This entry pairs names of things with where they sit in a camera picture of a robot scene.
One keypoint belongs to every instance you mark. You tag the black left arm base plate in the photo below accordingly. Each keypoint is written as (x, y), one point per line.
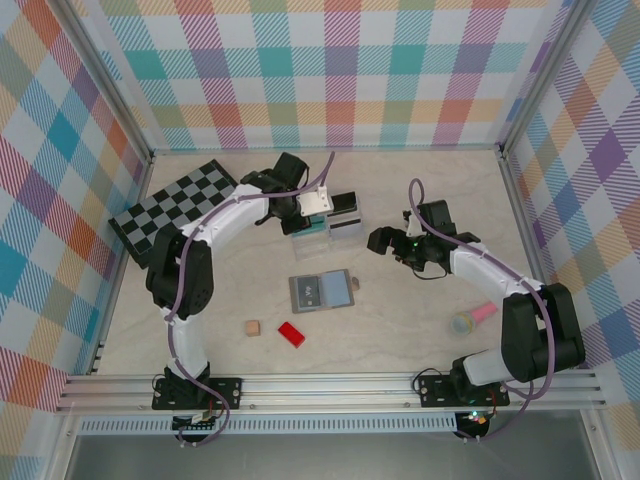
(230, 392)

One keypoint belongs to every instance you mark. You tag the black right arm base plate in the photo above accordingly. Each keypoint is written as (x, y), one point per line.
(430, 392)

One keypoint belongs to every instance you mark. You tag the aluminium frame crossbar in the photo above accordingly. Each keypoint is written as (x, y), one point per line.
(325, 149)

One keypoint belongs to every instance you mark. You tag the grey card holder wallet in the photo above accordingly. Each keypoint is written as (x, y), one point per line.
(356, 283)

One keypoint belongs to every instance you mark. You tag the black card with white print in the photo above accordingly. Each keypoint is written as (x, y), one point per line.
(307, 295)

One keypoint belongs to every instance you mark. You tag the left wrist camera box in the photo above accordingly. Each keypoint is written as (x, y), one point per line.
(315, 202)

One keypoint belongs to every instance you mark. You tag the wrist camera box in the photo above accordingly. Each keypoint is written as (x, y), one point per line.
(315, 202)
(411, 225)

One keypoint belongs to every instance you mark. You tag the small wooden cube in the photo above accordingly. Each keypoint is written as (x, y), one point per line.
(253, 328)

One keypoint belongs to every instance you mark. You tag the teal VIP card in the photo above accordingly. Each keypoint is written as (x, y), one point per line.
(312, 233)

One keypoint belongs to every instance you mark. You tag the aluminium frame post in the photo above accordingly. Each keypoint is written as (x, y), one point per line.
(542, 75)
(105, 75)

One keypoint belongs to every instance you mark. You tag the red plastic block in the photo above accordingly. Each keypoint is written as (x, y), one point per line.
(292, 334)

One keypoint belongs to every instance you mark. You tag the aluminium mounting rail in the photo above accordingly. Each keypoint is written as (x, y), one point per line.
(325, 387)

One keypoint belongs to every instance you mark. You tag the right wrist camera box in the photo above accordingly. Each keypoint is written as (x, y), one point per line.
(411, 225)

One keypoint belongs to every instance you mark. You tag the light blue card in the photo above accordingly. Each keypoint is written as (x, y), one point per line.
(336, 289)

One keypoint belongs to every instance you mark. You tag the aluminium frame side rail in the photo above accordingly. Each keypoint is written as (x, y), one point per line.
(516, 200)
(144, 175)

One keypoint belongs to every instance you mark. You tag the silver card with black stripe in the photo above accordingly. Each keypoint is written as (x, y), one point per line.
(345, 227)

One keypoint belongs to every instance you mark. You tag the black and grey chessboard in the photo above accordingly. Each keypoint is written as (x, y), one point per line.
(150, 220)

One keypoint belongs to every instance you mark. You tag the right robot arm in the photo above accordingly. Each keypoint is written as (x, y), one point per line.
(545, 330)

